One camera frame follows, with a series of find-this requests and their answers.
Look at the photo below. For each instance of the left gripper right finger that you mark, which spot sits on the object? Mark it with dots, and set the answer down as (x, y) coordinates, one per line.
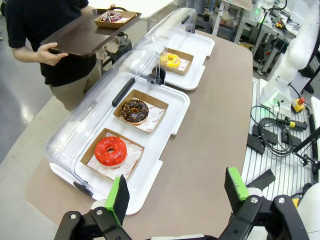
(270, 220)

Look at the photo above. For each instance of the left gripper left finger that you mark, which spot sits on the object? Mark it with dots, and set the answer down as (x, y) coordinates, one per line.
(100, 225)

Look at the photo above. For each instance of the dark brown serving tray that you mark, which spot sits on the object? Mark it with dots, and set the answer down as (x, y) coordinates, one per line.
(82, 37)

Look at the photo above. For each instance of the pink dark striped donut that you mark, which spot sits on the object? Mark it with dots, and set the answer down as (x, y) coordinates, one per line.
(110, 18)

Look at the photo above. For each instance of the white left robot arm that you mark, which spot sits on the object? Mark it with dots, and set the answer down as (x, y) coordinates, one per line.
(312, 212)

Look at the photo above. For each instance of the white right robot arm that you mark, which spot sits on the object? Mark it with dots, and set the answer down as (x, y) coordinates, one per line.
(287, 67)

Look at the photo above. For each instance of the person's right forearm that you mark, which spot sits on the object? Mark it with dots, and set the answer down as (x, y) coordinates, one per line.
(25, 53)

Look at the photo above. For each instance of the cardboard box of red donut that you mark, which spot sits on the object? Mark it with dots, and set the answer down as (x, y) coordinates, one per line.
(87, 157)

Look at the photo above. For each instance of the red glazed donut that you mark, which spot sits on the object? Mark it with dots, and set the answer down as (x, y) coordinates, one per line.
(110, 156)

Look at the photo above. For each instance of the chocolate sprinkled donut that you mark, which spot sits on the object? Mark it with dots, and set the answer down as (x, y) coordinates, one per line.
(127, 112)

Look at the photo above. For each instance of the cardboard box of chocolate donut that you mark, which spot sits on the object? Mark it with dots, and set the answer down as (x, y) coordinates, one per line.
(155, 110)

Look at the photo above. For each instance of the yellow sprinkled donut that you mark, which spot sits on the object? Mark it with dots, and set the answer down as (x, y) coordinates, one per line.
(166, 62)

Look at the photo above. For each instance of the cardboard box of yellow donut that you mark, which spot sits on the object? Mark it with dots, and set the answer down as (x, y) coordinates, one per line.
(186, 63)

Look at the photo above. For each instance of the person in black shirt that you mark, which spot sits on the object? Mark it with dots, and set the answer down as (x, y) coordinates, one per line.
(37, 22)

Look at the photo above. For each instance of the person's right hand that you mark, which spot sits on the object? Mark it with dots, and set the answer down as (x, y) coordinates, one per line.
(48, 53)

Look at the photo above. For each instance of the person's left hand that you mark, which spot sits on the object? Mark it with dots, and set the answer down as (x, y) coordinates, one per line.
(113, 6)

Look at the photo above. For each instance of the flat black plate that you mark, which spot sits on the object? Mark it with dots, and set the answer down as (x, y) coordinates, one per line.
(262, 178)

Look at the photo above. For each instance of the ribbed aluminium base table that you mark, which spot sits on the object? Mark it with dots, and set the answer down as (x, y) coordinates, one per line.
(280, 170)

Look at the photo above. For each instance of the black rectangular block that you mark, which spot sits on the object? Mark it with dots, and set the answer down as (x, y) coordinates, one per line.
(293, 140)
(256, 142)

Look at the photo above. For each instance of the black tripod rod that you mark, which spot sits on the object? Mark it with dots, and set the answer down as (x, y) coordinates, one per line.
(307, 142)

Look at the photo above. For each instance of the white display tray base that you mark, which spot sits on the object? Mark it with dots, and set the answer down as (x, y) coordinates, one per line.
(200, 50)
(160, 150)

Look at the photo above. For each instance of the yellow red emergency stop button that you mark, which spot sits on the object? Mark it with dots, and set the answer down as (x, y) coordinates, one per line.
(298, 105)

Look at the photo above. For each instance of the clear plastic display cover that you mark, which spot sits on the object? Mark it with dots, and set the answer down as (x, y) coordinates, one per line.
(95, 100)
(160, 32)

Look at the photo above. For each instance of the black stool with mug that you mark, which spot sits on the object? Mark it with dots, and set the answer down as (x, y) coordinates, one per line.
(125, 52)

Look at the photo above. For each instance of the steel travel mug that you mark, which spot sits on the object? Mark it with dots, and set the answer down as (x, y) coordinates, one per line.
(121, 39)

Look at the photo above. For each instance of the aluminium frame workbench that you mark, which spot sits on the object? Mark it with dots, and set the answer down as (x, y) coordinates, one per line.
(270, 30)

